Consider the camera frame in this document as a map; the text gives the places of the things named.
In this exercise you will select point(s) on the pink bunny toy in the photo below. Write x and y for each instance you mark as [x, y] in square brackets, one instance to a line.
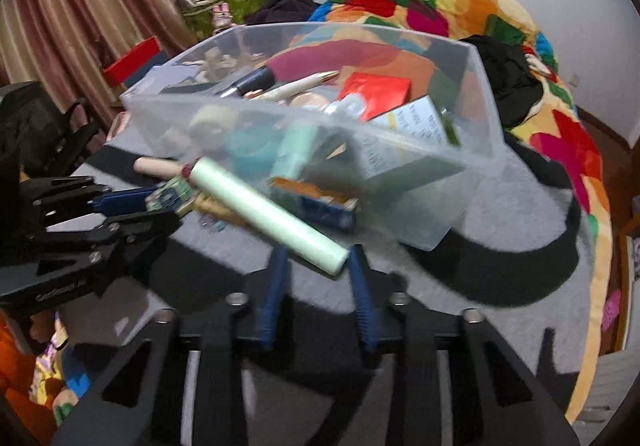
[220, 16]

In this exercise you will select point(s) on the purple cosmetic bottle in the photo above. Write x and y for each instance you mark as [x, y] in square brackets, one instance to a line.
[250, 81]

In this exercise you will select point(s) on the white bandage roll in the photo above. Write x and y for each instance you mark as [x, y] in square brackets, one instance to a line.
[215, 118]

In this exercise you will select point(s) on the light green stick tube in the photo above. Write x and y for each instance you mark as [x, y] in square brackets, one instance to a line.
[270, 216]

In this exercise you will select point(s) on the red box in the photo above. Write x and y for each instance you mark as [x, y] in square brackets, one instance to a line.
[135, 58]

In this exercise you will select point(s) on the black chair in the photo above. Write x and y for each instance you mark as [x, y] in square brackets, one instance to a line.
[30, 126]

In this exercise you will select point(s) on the dark purple clothing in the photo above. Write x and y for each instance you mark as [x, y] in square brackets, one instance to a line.
[285, 6]

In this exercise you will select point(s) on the pink slipper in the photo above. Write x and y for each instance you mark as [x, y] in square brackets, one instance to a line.
[611, 311]

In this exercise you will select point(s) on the small green patterned packet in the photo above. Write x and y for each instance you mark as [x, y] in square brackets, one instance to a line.
[170, 196]

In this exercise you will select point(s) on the colourful patchwork blanket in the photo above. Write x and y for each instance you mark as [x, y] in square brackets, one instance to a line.
[565, 136]

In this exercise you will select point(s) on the black clothing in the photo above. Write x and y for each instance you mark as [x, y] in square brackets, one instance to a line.
[510, 76]

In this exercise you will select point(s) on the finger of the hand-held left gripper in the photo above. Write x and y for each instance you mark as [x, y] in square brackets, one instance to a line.
[125, 200]
[145, 228]

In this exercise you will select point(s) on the beige cosmetic stick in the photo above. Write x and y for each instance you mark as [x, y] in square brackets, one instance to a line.
[155, 165]

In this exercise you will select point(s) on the green spray bottle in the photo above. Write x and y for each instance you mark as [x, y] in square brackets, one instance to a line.
[425, 123]

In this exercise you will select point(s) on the teal small bottle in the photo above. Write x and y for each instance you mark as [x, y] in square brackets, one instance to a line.
[247, 148]

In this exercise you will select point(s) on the white wall socket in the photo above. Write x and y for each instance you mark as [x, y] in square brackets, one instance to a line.
[576, 80]

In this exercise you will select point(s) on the orange cloth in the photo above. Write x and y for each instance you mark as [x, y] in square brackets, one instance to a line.
[20, 376]

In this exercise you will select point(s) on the striped pink curtain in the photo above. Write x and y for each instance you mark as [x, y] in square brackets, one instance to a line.
[75, 1]

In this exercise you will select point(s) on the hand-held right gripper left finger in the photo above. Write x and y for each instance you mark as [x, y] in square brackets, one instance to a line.
[270, 306]

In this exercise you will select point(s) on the clear plastic storage bin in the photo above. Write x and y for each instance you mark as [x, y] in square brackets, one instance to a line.
[450, 186]

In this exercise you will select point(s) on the grey black patterned blanket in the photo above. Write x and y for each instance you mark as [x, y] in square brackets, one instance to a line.
[500, 326]

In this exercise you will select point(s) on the white pen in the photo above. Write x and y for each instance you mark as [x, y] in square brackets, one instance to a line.
[300, 83]

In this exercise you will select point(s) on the green basket of clutter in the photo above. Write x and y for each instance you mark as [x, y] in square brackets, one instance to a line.
[200, 23]

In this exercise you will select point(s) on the red foil packet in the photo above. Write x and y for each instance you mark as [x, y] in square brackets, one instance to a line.
[380, 91]

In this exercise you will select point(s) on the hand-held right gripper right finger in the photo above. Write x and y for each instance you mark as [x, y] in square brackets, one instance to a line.
[365, 311]

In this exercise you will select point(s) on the small blue box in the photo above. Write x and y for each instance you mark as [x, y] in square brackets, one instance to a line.
[325, 211]

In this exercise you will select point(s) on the pink bag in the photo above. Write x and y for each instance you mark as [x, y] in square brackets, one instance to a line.
[121, 122]

